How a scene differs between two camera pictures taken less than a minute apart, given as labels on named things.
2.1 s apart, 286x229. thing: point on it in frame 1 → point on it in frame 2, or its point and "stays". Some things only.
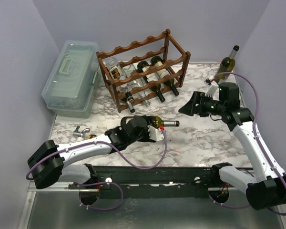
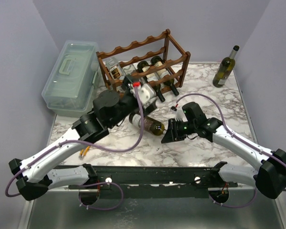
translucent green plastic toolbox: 69,89 stays
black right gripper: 198,103 → 177,130
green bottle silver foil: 227,65 stays
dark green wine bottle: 143,65 stays
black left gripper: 147,137 → 126,87
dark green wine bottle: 156,60 stays
